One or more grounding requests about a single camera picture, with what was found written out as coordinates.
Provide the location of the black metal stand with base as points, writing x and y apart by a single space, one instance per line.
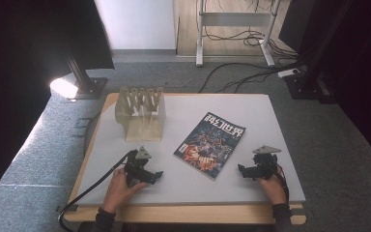
302 87
84 80

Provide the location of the white metal stand frame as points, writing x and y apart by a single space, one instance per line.
235 19

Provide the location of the colourful cover magazine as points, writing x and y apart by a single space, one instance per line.
210 145

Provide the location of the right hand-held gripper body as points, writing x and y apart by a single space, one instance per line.
264 166

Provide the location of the beige slotted file rack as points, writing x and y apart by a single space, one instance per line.
141 119

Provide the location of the person's right hand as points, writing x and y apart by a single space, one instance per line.
273 190

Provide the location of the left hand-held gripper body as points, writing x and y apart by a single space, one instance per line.
134 167

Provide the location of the black curtain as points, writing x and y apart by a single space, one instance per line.
367 64
29 48

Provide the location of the person's left hand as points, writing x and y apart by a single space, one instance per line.
119 191

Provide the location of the white power strip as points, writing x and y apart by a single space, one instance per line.
288 72

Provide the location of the grey table mat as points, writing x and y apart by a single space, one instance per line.
180 187

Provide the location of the wooden table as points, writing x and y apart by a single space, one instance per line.
190 214

